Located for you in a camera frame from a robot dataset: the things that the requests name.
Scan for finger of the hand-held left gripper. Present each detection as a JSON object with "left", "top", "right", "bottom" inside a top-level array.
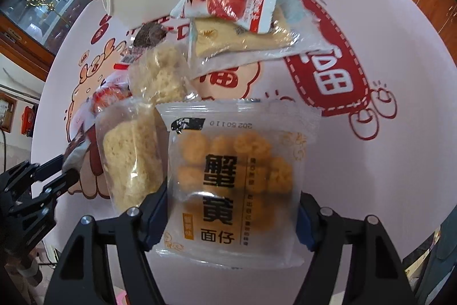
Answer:
[
  {"left": 7, "top": 168, "right": 80, "bottom": 218},
  {"left": 0, "top": 154, "right": 68, "bottom": 188}
]

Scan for dark brown snack packet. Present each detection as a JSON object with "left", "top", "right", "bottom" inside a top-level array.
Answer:
[{"left": 62, "top": 128, "right": 99, "bottom": 173}]

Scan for small clear rice crisp packet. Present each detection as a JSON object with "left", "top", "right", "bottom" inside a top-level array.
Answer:
[{"left": 128, "top": 43, "right": 191, "bottom": 104}]

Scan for brown cake clear packet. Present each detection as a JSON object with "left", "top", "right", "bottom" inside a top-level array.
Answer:
[{"left": 134, "top": 23, "right": 168, "bottom": 49}]

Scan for clear bread packet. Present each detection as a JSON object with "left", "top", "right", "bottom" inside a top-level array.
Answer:
[{"left": 189, "top": 0, "right": 324, "bottom": 77}]

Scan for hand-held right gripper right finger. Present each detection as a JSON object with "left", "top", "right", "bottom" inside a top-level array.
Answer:
[{"left": 297, "top": 192, "right": 416, "bottom": 305}]

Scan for red round candy packet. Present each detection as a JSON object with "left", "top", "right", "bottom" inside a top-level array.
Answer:
[{"left": 91, "top": 74, "right": 133, "bottom": 115}]

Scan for blue chair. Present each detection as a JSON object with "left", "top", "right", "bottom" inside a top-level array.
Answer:
[{"left": 423, "top": 219, "right": 457, "bottom": 305}]

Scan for orange ball snack packet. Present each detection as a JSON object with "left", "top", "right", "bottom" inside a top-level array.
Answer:
[{"left": 157, "top": 101, "right": 322, "bottom": 270}]

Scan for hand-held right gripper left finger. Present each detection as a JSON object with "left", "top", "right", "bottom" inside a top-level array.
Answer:
[{"left": 43, "top": 181, "right": 169, "bottom": 305}]

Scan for wood framed glass doors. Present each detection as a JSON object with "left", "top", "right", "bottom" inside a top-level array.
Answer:
[{"left": 0, "top": 0, "right": 104, "bottom": 82}]

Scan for large clear rice crisp packet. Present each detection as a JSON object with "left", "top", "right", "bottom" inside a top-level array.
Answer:
[{"left": 95, "top": 101, "right": 168, "bottom": 213}]

